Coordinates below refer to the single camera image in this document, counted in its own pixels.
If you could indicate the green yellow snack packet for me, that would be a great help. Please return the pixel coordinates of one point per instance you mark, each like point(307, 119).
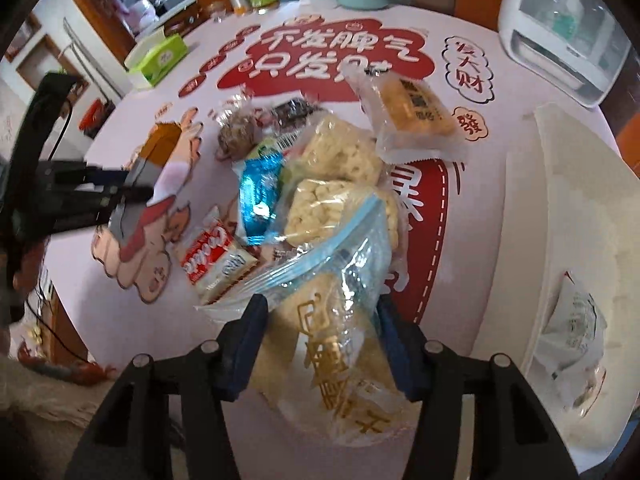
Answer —
point(274, 145)

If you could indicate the white cabinet with clear door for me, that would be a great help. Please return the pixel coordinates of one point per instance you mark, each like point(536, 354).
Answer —
point(577, 45)

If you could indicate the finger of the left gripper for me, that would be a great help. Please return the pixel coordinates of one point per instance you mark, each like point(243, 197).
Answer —
point(66, 209)

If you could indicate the puffed rice cake packet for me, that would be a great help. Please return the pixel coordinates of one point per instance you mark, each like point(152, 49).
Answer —
point(332, 163)

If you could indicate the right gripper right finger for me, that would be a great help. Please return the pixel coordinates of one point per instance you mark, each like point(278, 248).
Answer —
point(513, 435)

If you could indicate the green tissue box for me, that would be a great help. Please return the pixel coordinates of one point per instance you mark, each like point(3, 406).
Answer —
point(153, 58)

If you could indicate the blue foil snack packet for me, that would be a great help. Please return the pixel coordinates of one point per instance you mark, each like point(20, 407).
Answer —
point(259, 193)

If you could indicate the large zip bag yellow snack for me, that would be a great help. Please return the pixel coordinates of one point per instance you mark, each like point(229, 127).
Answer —
point(321, 364)

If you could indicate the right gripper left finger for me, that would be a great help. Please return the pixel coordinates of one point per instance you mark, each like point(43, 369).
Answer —
point(128, 437)

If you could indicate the red nut snack packet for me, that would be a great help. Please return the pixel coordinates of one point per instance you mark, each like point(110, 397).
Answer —
point(570, 347)

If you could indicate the orange crab noodle snack packet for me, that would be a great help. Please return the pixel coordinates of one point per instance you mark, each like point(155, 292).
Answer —
point(408, 119)

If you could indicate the dark round snack packet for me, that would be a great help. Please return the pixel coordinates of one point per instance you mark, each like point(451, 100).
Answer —
point(236, 136)

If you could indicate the red white cookie packet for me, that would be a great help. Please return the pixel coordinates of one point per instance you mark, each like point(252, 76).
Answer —
point(212, 259)

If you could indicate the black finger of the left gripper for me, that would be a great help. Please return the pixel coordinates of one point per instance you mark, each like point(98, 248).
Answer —
point(74, 173)

